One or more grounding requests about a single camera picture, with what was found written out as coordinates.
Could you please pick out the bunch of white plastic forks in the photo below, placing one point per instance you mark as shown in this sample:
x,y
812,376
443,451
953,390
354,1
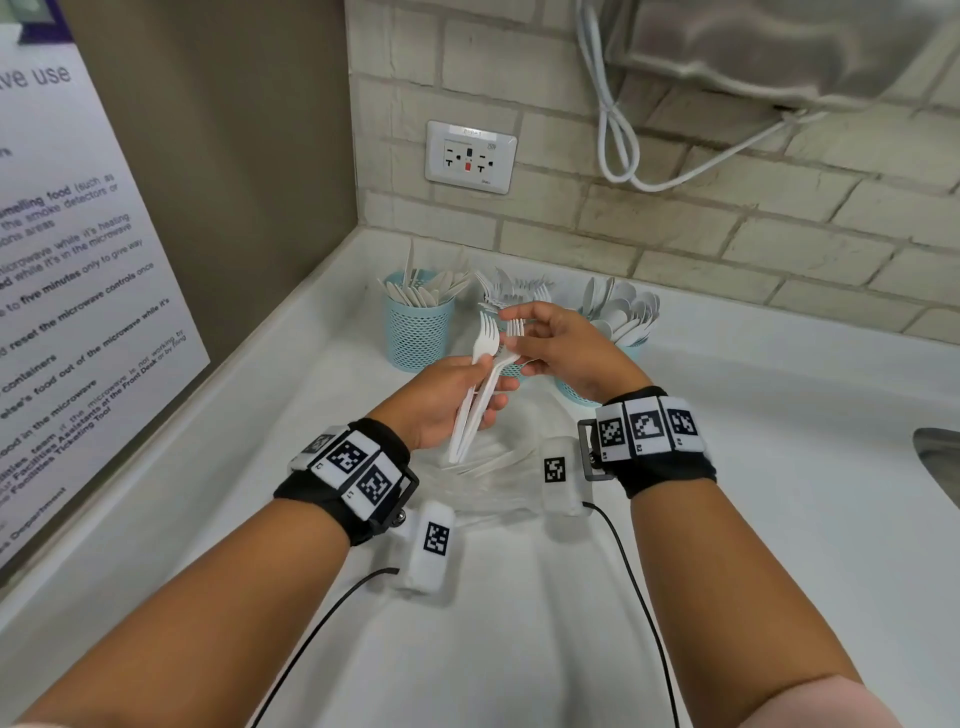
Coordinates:
x,y
517,289

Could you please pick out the black left wrist band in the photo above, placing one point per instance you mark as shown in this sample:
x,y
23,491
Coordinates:
x,y
307,491

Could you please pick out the person's left forearm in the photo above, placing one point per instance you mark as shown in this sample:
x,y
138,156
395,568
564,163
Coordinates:
x,y
187,622

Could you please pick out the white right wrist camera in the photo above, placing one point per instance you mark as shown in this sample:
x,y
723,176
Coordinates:
x,y
562,499

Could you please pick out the person's right forearm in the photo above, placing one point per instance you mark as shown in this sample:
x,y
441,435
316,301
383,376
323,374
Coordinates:
x,y
742,600

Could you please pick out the white plastic fork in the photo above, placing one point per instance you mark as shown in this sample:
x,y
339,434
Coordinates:
x,y
495,379
487,337

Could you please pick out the dark sink basin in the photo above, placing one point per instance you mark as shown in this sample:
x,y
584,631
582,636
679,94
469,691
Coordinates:
x,y
941,465

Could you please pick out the person's right hand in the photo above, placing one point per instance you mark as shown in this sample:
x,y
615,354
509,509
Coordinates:
x,y
577,352

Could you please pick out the white printed notice poster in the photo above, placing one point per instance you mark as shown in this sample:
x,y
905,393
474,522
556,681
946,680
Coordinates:
x,y
60,300

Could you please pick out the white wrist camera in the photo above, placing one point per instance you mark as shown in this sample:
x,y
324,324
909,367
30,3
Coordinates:
x,y
562,499
424,574

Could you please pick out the white wall power outlet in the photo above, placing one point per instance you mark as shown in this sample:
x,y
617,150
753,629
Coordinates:
x,y
471,157

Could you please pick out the bunch of white plastic knives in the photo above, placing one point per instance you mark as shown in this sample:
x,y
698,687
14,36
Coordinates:
x,y
420,292

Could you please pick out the black wrist band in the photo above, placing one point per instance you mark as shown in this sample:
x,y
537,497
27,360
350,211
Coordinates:
x,y
667,472
307,491

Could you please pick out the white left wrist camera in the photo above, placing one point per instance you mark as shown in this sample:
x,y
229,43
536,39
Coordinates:
x,y
424,574

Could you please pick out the clear plastic bag of cutlery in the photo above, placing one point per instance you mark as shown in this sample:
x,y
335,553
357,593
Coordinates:
x,y
510,480

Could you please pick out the grey wall-mounted appliance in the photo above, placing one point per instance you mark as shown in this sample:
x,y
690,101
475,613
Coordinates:
x,y
787,45

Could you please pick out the black right wrist band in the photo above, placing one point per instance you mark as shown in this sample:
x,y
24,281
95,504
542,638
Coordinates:
x,y
667,472

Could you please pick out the person's pink right sleeve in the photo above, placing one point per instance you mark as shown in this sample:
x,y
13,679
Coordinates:
x,y
825,709

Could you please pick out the person's left hand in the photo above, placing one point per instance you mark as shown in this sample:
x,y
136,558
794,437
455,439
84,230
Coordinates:
x,y
424,405

